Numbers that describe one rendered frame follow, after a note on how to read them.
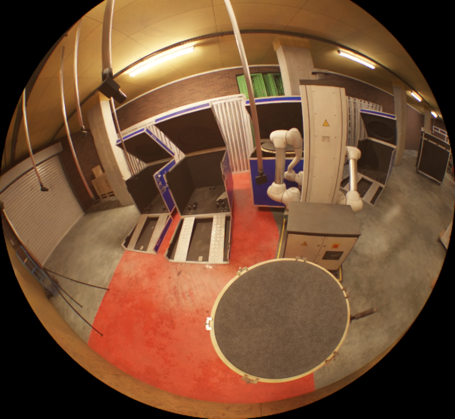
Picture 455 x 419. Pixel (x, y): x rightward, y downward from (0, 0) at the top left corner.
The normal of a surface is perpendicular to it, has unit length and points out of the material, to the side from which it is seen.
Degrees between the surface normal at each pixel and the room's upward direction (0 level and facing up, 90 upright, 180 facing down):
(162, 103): 90
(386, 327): 0
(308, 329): 0
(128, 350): 0
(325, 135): 90
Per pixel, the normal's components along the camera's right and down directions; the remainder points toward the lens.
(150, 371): -0.18, -0.85
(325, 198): -0.39, 0.52
